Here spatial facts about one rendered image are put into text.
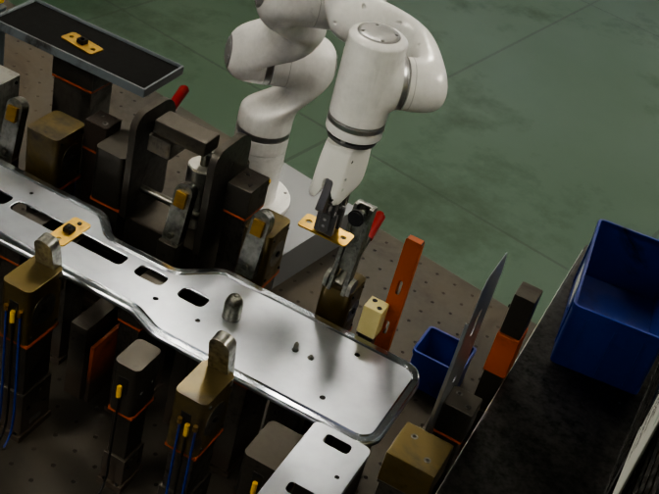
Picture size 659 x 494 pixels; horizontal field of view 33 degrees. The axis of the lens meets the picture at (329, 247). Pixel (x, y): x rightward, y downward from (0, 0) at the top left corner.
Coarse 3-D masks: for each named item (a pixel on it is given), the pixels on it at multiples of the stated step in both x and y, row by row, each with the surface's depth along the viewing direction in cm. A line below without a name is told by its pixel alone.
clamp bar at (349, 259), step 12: (360, 204) 188; (348, 216) 186; (360, 216) 184; (372, 216) 187; (348, 228) 189; (360, 228) 189; (360, 240) 189; (348, 252) 192; (360, 252) 191; (336, 264) 192; (348, 264) 193; (348, 276) 192
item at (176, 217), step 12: (180, 192) 200; (192, 192) 200; (180, 204) 201; (192, 204) 202; (168, 216) 204; (180, 216) 203; (168, 228) 204; (180, 228) 203; (168, 240) 205; (180, 240) 205
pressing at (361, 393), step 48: (48, 192) 207; (0, 240) 194; (96, 240) 199; (96, 288) 189; (144, 288) 192; (192, 288) 194; (240, 288) 197; (192, 336) 184; (240, 336) 187; (288, 336) 190; (336, 336) 192; (240, 384) 180; (288, 384) 180; (336, 384) 183; (384, 384) 185; (384, 432) 177
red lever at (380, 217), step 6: (378, 216) 198; (378, 222) 198; (372, 228) 197; (378, 228) 198; (372, 234) 197; (366, 246) 197; (342, 270) 195; (336, 276) 195; (342, 276) 194; (336, 282) 194; (342, 282) 194
